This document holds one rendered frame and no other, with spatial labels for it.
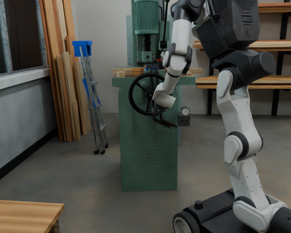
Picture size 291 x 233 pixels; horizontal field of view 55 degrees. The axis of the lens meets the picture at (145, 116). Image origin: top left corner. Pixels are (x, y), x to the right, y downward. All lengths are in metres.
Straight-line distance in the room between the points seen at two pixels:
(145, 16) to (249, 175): 1.25
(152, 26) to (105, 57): 2.55
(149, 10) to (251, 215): 1.44
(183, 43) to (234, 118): 0.48
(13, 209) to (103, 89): 3.57
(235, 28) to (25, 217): 1.21
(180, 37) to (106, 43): 3.22
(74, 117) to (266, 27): 3.02
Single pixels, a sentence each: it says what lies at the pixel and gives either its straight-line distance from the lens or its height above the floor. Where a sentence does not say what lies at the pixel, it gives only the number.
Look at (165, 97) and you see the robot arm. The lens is 1.53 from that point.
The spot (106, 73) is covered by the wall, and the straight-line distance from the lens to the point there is 4.57.
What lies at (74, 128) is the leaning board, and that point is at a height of 0.16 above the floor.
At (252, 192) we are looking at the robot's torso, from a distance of 1.60.
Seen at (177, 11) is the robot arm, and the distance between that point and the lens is 1.46.
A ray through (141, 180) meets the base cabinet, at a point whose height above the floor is 0.09.
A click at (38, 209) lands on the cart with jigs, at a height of 0.53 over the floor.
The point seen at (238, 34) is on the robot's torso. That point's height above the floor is 1.17.
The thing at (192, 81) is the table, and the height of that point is 0.87.
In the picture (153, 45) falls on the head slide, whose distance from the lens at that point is 2.23.
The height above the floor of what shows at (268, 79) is 0.61.
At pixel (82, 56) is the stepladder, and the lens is 2.82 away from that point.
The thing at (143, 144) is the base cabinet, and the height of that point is 0.39.
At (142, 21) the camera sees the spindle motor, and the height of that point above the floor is 1.28.
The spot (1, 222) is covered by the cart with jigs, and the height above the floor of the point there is 0.53.
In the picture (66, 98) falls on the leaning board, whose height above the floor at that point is 0.52.
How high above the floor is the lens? 1.15
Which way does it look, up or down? 15 degrees down
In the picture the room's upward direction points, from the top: 1 degrees counter-clockwise
